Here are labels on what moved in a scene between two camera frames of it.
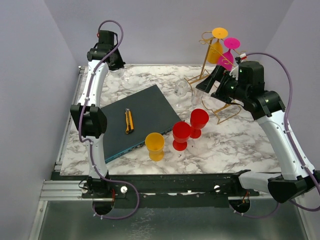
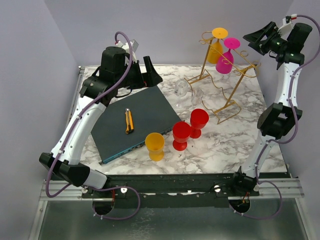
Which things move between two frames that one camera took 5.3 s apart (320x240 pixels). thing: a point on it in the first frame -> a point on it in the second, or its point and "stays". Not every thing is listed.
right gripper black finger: [206, 84] -> [256, 36]
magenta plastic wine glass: [226, 60] stays
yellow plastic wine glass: [155, 142] stays
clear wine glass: [197, 96] stays
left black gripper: [119, 64] -> [149, 78]
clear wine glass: [180, 89] stays
